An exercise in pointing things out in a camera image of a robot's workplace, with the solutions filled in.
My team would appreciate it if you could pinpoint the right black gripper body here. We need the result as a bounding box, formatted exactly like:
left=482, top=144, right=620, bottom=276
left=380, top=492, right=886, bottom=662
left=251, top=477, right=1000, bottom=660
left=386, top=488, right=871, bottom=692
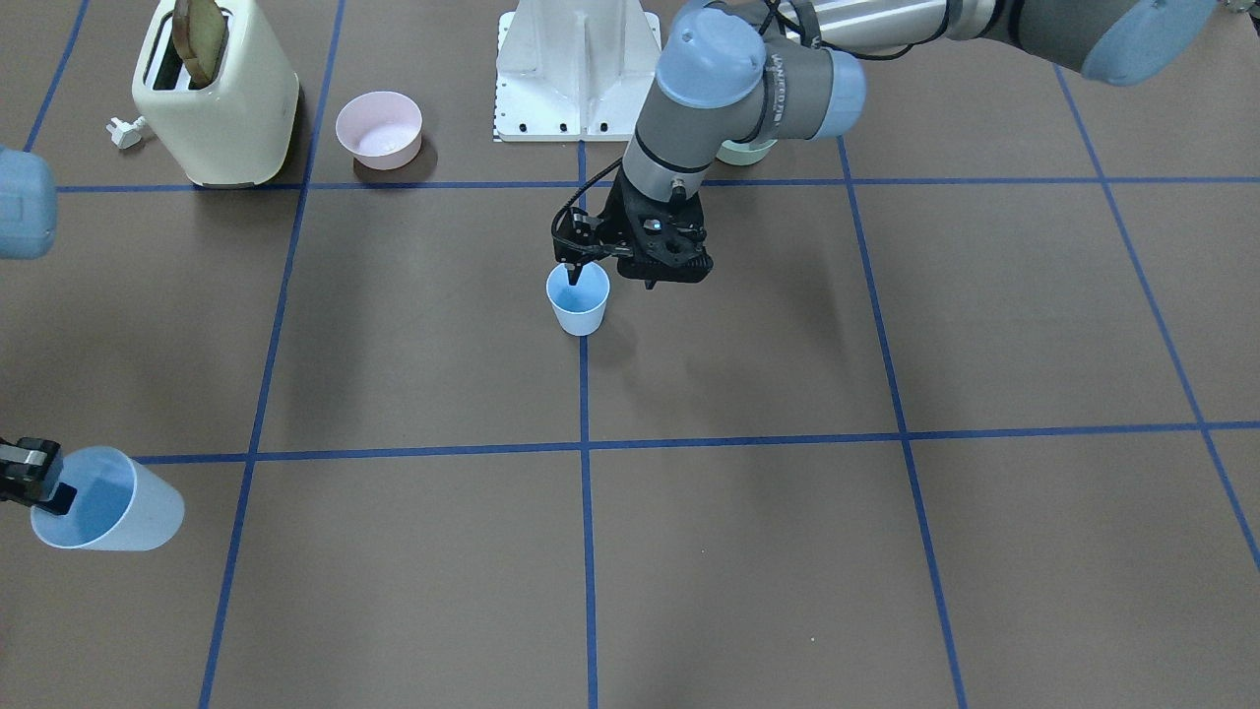
left=1, top=438, right=62, bottom=506

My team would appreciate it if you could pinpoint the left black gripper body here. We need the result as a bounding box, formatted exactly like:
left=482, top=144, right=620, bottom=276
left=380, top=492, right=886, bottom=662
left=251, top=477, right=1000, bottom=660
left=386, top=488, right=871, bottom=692
left=566, top=176, right=643, bottom=266

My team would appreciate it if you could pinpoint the light blue cup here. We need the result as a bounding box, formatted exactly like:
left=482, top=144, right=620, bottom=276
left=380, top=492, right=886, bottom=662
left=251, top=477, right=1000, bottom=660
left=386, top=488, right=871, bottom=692
left=546, top=262, right=610, bottom=337
left=29, top=447, right=185, bottom=552

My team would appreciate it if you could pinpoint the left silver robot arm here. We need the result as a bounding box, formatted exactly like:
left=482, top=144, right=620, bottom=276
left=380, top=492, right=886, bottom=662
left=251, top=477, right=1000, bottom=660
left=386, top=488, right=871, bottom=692
left=551, top=1, right=1216, bottom=288

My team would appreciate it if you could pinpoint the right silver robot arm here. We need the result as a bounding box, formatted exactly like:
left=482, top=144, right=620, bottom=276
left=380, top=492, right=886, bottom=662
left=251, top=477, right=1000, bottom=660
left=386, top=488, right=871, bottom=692
left=1, top=147, right=77, bottom=516

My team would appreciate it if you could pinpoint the green bowl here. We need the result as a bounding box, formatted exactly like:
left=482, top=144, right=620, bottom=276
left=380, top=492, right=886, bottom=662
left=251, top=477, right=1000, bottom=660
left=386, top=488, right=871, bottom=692
left=717, top=139, right=776, bottom=166

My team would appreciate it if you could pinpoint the pink bowl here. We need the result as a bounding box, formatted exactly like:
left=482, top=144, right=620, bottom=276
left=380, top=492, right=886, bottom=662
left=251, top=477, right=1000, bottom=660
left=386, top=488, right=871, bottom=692
left=335, top=91, right=423, bottom=170

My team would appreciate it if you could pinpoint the white toaster plug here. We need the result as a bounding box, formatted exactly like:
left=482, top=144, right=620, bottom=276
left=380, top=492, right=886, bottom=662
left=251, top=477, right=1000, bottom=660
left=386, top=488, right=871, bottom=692
left=106, top=116, right=147, bottom=150

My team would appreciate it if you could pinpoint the cream toaster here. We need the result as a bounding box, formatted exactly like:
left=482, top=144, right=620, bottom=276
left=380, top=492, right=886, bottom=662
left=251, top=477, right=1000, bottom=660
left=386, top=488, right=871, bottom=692
left=131, top=1, right=300, bottom=188

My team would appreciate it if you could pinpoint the bread slice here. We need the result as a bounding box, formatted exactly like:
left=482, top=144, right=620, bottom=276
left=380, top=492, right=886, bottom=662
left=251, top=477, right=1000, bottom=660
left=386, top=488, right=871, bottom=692
left=171, top=0, right=226, bottom=89

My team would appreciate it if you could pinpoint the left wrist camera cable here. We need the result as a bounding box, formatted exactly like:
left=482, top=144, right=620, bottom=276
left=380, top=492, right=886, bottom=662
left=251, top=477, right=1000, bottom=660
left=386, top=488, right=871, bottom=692
left=551, top=157, right=631, bottom=259

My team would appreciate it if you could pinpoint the white camera stand base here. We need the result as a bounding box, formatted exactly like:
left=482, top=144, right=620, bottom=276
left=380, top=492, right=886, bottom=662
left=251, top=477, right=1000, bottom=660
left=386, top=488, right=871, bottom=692
left=491, top=1, right=662, bottom=144

